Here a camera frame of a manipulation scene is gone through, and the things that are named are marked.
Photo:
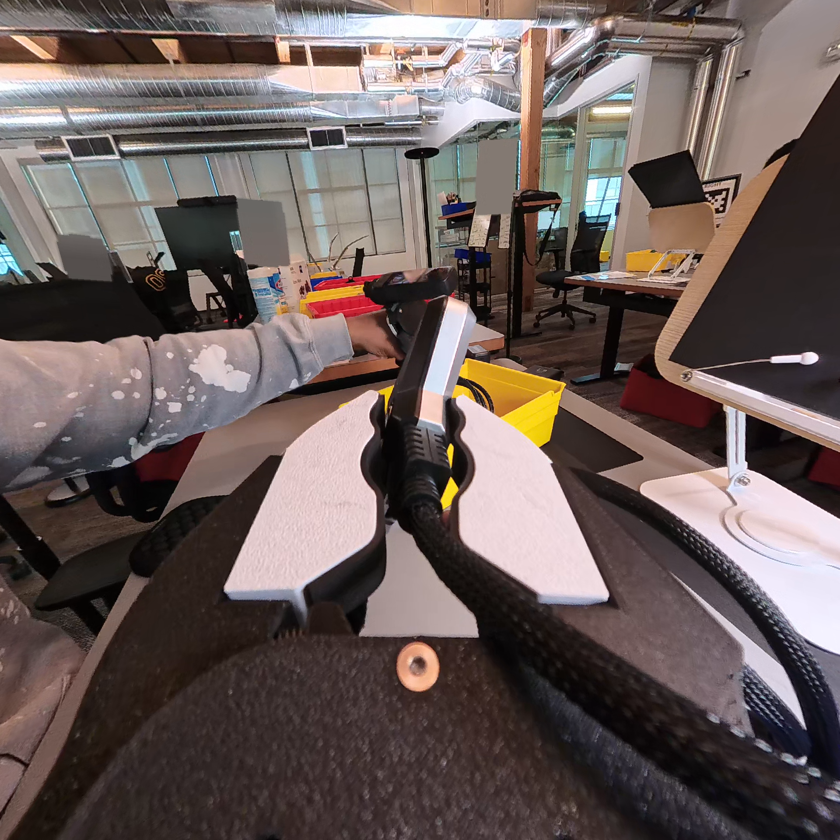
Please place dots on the red storage bin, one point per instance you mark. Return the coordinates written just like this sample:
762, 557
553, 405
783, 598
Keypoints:
663, 397

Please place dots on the silver multiport hub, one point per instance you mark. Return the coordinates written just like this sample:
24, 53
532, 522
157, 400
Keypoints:
446, 348

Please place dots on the black wrist rest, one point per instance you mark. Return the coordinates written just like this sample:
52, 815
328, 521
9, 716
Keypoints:
170, 531

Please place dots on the small yellow bin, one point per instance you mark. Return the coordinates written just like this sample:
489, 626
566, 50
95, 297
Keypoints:
640, 261

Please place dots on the black power adapter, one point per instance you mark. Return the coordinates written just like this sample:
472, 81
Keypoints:
544, 373

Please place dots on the black framed tag sign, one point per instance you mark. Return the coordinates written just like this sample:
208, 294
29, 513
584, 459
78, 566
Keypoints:
722, 193

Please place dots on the white cardboard box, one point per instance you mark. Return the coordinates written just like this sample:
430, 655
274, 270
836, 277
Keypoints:
295, 285

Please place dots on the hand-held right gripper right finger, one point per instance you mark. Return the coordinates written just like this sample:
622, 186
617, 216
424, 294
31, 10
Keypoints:
525, 518

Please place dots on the black standing desk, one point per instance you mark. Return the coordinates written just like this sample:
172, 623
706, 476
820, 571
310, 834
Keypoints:
518, 229

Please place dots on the black television screen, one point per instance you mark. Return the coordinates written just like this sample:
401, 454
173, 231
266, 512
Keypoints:
190, 229

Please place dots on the person's left hand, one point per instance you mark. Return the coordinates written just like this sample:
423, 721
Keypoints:
371, 334

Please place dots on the wooden post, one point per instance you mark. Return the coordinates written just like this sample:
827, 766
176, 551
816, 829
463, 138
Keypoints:
533, 98

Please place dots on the red ribbed bin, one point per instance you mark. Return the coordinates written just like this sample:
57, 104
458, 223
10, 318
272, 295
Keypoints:
341, 308

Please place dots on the person's left forearm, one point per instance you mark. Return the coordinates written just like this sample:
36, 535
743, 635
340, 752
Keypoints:
131, 394

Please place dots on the white wipes canister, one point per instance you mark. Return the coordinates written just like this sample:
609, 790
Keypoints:
266, 295

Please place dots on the yellow storage bin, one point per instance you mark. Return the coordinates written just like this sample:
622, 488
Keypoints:
518, 400
321, 295

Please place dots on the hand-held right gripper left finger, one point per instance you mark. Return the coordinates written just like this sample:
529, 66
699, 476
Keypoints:
315, 512

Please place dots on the black office chair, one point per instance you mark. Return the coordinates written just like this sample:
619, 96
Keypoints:
85, 577
581, 249

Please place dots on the black panel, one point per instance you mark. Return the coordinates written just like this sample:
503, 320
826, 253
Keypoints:
72, 308

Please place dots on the wooden desk black legs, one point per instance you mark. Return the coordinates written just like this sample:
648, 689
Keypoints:
623, 282

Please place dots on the large silver air duct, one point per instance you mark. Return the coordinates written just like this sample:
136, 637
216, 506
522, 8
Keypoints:
394, 10

